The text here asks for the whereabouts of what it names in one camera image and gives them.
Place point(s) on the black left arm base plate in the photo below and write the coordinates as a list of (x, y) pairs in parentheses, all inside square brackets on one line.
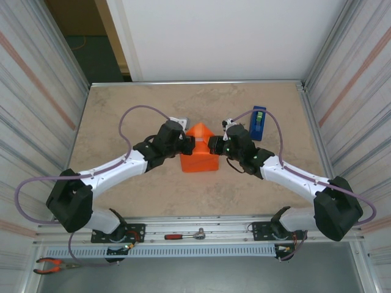
[(137, 229)]

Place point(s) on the green tape roll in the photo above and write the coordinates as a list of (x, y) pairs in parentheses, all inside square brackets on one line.
[(260, 117)]

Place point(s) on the clear tape piece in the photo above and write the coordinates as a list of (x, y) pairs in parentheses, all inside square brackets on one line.
[(198, 139)]

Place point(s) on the blue tape dispenser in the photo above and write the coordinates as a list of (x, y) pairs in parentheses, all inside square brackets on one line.
[(256, 128)]

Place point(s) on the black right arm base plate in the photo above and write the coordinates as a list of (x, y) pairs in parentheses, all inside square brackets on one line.
[(262, 229)]

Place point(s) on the aluminium mounting rail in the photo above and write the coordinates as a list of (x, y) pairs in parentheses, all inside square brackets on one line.
[(214, 222)]

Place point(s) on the orange cloth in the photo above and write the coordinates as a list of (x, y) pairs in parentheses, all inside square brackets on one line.
[(200, 158)]

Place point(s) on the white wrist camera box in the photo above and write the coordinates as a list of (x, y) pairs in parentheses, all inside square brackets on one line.
[(227, 124), (180, 121)]

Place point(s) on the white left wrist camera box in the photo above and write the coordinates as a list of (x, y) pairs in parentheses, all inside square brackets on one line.
[(180, 121)]

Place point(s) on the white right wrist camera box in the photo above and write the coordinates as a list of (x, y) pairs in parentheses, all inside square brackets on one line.
[(227, 124)]

